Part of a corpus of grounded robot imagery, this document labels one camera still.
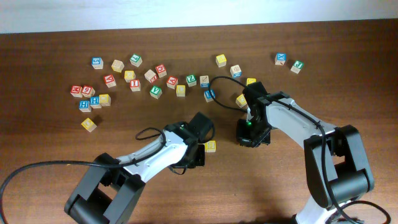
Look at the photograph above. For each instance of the green V block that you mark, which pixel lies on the green V block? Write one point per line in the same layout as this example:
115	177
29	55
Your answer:
156	92

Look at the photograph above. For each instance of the yellow E block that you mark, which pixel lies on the yellow E block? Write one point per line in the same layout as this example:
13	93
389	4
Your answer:
250	81

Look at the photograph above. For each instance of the yellow block lower right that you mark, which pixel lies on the yellow block lower right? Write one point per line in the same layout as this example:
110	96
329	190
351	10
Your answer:
241	101

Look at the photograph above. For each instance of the red Y block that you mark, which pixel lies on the red Y block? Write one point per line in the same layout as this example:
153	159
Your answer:
109	81

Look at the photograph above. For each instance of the yellow block top middle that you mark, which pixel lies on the yellow block top middle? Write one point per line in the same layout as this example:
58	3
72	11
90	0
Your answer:
221	60

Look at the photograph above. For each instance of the plain yellow-edged block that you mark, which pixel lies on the plain yellow-edged block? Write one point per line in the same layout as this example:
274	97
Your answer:
117	66

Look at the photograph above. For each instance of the plain blue-sided block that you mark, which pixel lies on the plain blue-sided block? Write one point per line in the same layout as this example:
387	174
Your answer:
204	81

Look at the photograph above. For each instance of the blue H block left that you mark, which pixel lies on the blue H block left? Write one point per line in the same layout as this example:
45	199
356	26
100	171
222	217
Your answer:
84	106

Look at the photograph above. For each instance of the red G block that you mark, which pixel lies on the red G block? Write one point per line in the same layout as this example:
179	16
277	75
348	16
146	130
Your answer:
161	70

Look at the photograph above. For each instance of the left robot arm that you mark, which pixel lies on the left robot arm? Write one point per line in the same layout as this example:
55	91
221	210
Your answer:
110	189

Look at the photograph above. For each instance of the plain block blue side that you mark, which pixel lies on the plain block blue side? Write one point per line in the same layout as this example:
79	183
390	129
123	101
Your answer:
235	71

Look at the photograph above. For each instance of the red A block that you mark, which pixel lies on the red A block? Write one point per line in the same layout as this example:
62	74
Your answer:
172	82

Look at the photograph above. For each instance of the green J block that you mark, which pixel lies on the green J block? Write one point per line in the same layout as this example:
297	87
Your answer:
297	66

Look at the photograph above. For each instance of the red I block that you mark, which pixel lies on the red I block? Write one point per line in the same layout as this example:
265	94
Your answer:
135	85

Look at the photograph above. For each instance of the red 6 block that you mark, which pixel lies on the red 6 block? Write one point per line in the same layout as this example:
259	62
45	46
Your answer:
88	91

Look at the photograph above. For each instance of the green Z block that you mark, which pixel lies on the green Z block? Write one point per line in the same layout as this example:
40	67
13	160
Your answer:
191	80

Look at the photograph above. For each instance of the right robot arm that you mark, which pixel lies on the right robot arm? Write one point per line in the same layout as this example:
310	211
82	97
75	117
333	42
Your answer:
336	164

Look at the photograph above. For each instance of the blue h block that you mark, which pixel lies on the blue h block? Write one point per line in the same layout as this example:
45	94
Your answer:
84	106
95	102

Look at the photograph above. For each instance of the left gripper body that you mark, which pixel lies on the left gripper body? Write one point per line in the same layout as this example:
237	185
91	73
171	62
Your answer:
198	160

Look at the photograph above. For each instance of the green L block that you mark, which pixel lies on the green L block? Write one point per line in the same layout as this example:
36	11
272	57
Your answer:
136	60

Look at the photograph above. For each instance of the plain red-sided block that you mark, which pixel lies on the plain red-sided block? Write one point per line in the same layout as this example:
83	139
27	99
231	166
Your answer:
150	76

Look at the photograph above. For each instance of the yellow block lower left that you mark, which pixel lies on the yellow block lower left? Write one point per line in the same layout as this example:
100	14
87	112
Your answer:
89	125

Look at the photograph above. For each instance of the blue X block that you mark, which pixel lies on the blue X block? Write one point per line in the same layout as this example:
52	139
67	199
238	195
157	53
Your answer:
280	58

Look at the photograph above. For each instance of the yellow block upper left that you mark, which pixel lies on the yellow block upper left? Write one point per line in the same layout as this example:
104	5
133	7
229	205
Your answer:
129	75

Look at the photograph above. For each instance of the blue S block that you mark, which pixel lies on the blue S block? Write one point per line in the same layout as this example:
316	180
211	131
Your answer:
97	63

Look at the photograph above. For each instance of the red M block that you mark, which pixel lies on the red M block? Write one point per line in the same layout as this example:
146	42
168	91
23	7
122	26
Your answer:
76	91

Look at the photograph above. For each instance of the blue P block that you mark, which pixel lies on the blue P block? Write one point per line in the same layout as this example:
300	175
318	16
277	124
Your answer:
209	95

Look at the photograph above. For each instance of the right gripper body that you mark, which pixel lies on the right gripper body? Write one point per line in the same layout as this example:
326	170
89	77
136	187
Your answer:
253	131

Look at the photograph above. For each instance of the yellow block beside H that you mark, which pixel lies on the yellow block beside H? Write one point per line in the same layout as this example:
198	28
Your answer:
105	100

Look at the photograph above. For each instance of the blue H block right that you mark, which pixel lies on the blue H block right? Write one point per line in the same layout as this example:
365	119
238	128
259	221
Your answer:
95	102

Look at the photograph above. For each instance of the yellow block centre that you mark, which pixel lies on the yellow block centre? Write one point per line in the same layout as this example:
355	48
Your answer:
180	90

